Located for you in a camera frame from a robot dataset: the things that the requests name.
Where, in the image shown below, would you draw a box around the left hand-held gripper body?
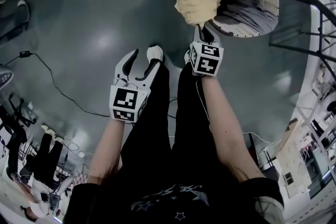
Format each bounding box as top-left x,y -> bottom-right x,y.
109,76 -> 152,124

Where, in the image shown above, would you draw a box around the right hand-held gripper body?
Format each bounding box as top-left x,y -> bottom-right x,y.
188,40 -> 225,78

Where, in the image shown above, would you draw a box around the dark metal drying rack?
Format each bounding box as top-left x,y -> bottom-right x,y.
268,0 -> 336,73

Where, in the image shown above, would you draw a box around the person's right forearm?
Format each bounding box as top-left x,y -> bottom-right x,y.
201,74 -> 266,184

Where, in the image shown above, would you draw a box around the person's left forearm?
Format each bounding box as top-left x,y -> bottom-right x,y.
88,118 -> 132,187

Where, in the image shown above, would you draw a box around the person's left white shoe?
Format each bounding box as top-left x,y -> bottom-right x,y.
146,45 -> 164,63

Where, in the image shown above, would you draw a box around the person's black trousers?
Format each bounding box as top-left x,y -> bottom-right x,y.
118,58 -> 220,194

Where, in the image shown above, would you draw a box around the pink checked tablecloth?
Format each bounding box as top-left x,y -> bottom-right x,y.
75,170 -> 90,187

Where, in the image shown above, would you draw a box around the grey white rounded device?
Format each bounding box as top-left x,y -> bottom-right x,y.
0,64 -> 14,89

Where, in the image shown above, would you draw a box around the person's black star-print shirt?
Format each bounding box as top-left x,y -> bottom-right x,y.
67,177 -> 286,224

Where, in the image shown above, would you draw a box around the thin gripper cable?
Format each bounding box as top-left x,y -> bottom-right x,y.
195,78 -> 213,131

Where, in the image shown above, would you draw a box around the black floor cable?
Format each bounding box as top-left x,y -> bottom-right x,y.
4,50 -> 111,118

